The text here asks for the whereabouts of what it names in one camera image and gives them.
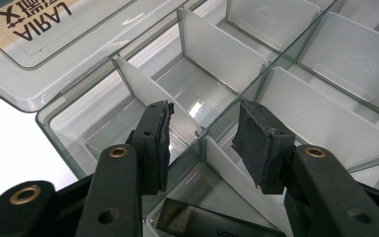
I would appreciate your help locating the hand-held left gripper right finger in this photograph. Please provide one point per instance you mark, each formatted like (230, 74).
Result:
(263, 151)

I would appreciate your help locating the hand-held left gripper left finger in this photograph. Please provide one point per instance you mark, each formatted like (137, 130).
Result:
(148, 148)

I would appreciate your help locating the black usb stick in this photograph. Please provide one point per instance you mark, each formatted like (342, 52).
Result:
(194, 222)

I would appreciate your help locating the clear grey compartment box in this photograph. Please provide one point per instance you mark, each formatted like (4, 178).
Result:
(210, 56)

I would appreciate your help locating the white board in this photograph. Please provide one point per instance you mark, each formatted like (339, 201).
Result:
(6, 141)

